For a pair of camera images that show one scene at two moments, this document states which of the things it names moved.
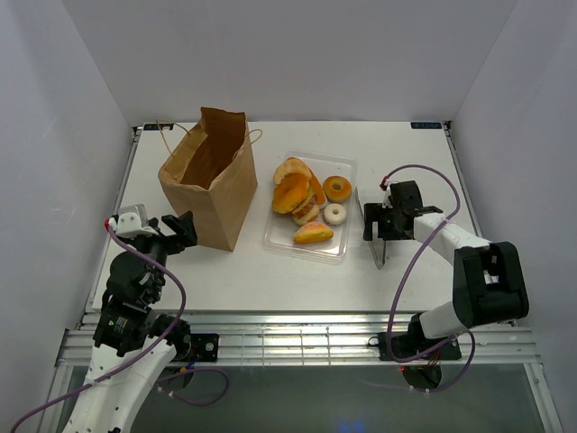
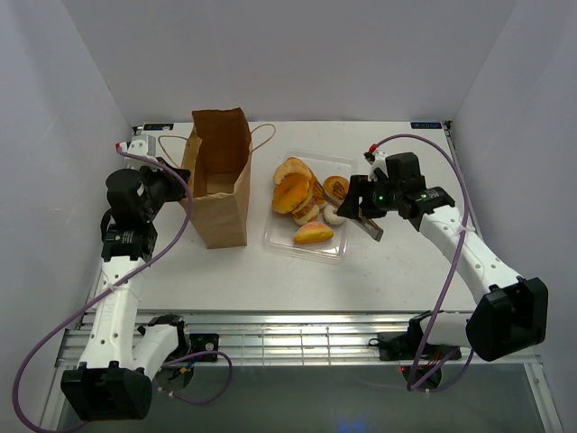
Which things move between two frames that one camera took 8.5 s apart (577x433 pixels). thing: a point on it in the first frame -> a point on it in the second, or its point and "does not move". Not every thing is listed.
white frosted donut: x=332 y=218 does not move
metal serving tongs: x=378 y=246 -> x=334 y=196
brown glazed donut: x=337 y=188 does not move
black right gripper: x=373 y=212 -> x=350 y=207
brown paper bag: x=212 y=176 does not move
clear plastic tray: x=310 y=207 does not move
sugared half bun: x=312 y=233 does not move
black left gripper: x=186 y=233 -> x=177 y=188
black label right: x=425 y=125 does not move
